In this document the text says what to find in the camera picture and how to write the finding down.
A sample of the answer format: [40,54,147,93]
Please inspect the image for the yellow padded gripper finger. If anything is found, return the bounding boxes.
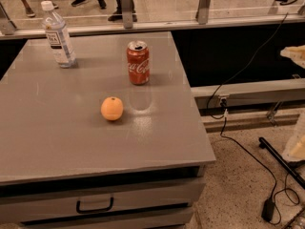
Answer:
[280,46,305,69]

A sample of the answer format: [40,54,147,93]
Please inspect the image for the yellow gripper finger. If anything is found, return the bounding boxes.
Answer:
[282,113,305,161]

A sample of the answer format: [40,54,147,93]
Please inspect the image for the clear plastic water bottle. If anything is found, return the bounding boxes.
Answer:
[41,0,76,68]

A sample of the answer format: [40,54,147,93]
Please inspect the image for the black stand leg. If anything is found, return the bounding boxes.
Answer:
[258,137,305,189]

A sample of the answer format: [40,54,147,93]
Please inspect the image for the black power adapter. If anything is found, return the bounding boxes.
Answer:
[261,198,275,222]

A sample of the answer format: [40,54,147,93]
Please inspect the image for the red Coca-Cola can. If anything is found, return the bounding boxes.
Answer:
[126,40,150,85]

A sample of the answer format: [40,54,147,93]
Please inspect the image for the right bystander legs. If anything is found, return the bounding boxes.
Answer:
[108,0,137,22]

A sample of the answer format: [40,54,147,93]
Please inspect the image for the orange fruit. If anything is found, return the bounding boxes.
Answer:
[101,96,124,121]

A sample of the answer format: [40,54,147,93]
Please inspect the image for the grey drawer cabinet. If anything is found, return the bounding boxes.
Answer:
[0,32,214,229]

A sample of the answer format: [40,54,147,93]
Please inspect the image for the black power cable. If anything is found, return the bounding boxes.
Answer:
[205,12,301,226]

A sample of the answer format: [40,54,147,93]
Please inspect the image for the grey metal floor rail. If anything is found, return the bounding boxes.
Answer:
[191,78,305,109]

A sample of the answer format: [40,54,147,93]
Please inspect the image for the black drawer handle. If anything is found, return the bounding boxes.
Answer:
[75,197,114,215]

